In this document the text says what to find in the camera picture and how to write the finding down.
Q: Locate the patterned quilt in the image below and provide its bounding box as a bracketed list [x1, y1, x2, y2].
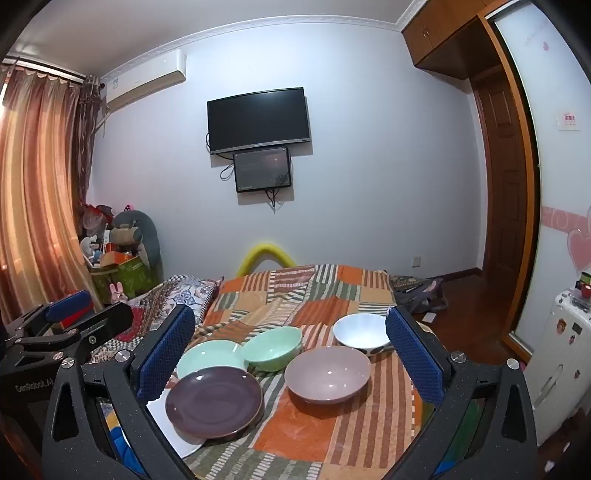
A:
[90, 274, 225, 365]

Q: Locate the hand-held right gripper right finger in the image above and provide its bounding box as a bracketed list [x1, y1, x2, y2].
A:
[385, 305, 539, 480]

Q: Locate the grey plush shark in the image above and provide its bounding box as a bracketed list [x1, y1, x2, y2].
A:
[111, 210, 162, 278]

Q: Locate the green plate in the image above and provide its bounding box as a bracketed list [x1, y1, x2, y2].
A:
[177, 340, 250, 379]

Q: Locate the yellow foam noodle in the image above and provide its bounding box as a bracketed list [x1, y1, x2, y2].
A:
[237, 244, 296, 278]

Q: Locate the small black wall monitor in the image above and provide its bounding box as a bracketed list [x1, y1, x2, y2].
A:
[232, 146, 293, 193]

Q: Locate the brown wooden door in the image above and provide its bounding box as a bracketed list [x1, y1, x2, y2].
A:
[471, 65, 539, 333]

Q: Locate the white bowl with black dots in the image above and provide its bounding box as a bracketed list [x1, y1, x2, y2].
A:
[333, 314, 393, 356]

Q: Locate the pink bowl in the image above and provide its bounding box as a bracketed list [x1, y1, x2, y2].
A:
[284, 347, 372, 406]

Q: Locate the green bowl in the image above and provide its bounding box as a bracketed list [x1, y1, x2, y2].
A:
[242, 327, 303, 372]

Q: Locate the white plate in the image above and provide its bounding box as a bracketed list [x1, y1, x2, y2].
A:
[147, 388, 205, 459]

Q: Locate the striped patchwork blanket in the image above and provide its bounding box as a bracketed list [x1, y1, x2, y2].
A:
[92, 264, 444, 480]

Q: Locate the white air conditioner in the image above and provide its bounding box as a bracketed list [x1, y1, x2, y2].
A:
[100, 50, 188, 112]

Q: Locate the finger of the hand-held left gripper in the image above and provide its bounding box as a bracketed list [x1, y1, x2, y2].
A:
[9, 302, 134, 365]
[9, 290, 93, 342]

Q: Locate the wooden overhead cabinet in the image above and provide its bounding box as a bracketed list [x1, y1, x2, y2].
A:
[401, 0, 502, 84]

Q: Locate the green toy box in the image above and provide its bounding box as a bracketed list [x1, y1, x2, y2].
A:
[90, 251, 158, 301]

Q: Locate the dark bag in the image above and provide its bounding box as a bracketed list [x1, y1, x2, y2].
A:
[390, 274, 448, 315]

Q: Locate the orange striped curtain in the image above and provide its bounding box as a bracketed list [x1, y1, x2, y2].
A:
[0, 58, 105, 326]

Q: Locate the white sliding wardrobe door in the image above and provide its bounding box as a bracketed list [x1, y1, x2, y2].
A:
[489, 0, 591, 335]

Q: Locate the black wall television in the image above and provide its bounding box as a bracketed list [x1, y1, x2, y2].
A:
[207, 87, 311, 155]

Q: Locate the purple plate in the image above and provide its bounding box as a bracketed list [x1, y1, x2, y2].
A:
[165, 367, 264, 439]

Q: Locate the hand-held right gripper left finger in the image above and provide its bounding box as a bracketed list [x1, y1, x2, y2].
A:
[42, 304, 197, 480]

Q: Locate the colourful cartoon blanket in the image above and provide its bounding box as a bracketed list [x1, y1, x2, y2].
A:
[99, 397, 490, 480]

